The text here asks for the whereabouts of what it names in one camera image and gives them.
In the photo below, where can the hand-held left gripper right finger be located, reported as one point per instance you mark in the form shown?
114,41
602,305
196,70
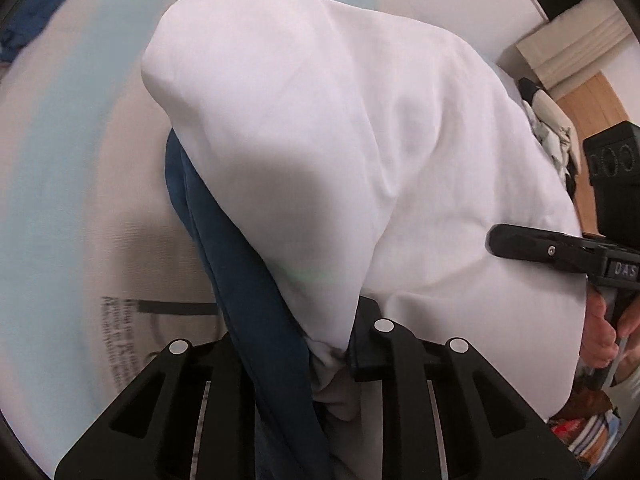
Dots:
382,355

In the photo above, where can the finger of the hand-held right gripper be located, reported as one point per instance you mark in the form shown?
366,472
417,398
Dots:
540,247

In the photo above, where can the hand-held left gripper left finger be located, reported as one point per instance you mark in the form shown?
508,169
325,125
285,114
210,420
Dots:
222,390

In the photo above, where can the dark blue garment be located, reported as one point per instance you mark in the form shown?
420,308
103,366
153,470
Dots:
250,285

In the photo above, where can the white zip hoodie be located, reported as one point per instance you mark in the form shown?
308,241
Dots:
350,160

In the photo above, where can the pile of mixed clothes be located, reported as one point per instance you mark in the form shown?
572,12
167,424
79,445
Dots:
552,125

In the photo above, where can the colourful striped clothes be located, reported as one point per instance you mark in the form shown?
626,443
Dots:
590,430

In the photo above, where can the person's right hand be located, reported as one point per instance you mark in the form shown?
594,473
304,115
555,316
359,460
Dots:
597,332

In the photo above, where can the wooden door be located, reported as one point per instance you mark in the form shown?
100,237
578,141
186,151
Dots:
595,105

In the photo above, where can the beige folded fabric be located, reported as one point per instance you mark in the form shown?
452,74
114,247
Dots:
575,40

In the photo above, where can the striped printed bed sheet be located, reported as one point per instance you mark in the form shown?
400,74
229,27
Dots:
75,185

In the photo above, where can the blue crumpled cloth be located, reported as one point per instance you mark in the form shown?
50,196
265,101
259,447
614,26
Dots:
35,10

